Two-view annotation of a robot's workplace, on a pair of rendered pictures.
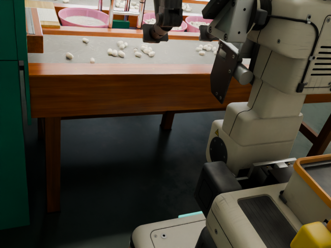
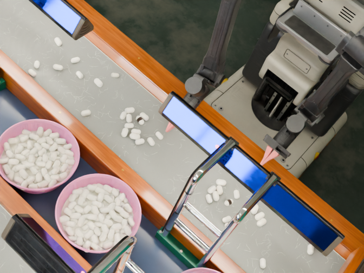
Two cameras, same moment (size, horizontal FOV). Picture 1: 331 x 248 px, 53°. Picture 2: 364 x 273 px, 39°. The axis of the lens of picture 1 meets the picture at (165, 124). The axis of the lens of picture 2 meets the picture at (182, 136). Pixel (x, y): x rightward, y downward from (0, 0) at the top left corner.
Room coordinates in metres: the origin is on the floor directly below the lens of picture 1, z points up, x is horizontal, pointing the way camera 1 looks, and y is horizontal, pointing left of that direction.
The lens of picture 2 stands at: (2.19, 0.74, 2.24)
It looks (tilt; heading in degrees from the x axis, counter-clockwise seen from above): 54 degrees down; 229
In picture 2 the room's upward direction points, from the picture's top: 24 degrees clockwise
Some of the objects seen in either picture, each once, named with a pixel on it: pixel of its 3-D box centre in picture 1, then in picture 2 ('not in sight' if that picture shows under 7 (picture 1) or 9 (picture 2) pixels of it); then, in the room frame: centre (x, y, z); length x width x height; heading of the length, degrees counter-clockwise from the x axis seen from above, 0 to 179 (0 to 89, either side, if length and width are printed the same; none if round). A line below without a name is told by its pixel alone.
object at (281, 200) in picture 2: not in sight; (249, 167); (1.49, 0.24, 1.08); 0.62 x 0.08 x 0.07; 118
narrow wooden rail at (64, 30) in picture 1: (199, 44); (97, 156); (1.80, -0.08, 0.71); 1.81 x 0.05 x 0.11; 118
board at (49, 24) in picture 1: (40, 13); not in sight; (1.55, 0.72, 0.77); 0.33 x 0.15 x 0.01; 28
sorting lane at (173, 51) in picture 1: (215, 54); (133, 125); (1.64, -0.17, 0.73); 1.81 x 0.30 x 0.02; 118
